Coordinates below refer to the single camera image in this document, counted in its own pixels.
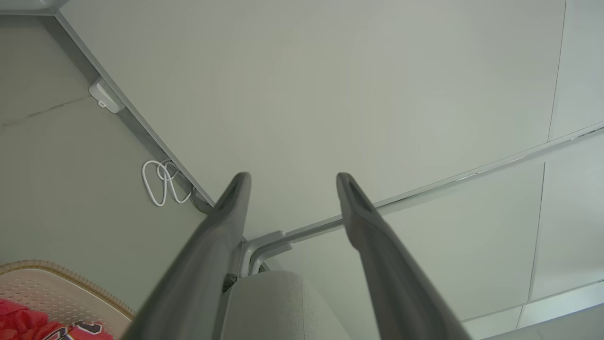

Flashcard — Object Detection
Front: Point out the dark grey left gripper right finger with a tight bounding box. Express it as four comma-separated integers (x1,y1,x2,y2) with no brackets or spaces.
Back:
336,172,472,340

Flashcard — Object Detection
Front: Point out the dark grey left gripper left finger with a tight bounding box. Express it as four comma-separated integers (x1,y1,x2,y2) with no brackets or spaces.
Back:
122,172,252,340

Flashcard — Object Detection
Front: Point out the red jersey with letter print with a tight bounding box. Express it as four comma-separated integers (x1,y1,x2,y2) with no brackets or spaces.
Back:
0,298,114,340

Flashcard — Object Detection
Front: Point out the grey partition panel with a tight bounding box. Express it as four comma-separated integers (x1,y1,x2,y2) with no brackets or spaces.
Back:
264,124,604,340

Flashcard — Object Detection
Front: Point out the grey fabric sofa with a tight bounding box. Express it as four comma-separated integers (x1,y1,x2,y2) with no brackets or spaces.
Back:
221,270,351,340

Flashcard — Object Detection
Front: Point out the grey partition foot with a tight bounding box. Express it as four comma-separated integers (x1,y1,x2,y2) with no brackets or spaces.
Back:
249,241,294,276
240,230,286,277

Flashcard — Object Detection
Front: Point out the cream perforated laundry basket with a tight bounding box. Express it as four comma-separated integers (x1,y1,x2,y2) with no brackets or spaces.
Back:
0,259,136,340

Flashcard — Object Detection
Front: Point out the white box on floor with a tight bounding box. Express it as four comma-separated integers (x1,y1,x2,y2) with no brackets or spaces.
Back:
89,77,126,114

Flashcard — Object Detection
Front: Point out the large white partition panel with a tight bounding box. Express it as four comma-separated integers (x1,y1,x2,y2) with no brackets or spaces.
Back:
56,0,604,242

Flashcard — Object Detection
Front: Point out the white looped cable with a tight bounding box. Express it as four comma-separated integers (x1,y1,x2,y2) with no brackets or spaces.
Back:
141,160,194,207

